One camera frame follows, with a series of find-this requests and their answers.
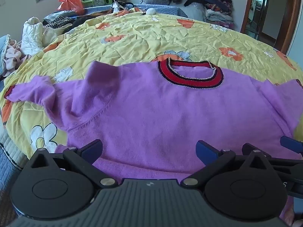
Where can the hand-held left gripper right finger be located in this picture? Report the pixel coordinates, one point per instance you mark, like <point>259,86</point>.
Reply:
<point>206,151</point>

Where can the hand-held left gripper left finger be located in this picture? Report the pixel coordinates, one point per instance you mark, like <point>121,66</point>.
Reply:
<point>92,149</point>

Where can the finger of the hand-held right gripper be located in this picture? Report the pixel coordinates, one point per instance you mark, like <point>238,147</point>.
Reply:
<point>284,162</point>
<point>292,142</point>

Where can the purple sweater with red collar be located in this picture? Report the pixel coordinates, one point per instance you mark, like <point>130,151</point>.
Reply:
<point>151,113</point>

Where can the grey blue striped mattress pad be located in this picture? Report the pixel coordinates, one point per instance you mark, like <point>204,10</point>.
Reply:
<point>9,156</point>

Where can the yellow floral quilt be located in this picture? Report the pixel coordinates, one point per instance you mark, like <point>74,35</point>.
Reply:
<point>142,40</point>

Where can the beige cloth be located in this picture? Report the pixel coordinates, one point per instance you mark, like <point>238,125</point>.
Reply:
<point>53,34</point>

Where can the pink cloth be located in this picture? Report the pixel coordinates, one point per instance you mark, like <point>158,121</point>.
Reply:
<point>11,56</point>

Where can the white quilted jacket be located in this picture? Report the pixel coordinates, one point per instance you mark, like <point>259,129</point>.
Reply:
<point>32,36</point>

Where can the zebra print cloth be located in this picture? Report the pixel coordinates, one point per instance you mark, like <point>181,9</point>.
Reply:
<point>56,21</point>

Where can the white crumpled paper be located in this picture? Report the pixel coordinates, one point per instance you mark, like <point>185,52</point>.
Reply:
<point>117,6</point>

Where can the orange plastic bag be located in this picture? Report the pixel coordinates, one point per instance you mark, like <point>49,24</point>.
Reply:
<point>71,4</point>

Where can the light blue knitted blanket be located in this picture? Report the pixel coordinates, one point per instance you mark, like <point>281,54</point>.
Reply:
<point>165,9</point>

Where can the white fluffy ball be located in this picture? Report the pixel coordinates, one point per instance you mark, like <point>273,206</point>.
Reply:
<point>150,11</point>

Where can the wooden door frame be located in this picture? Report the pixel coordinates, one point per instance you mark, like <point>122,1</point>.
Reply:
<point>287,14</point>

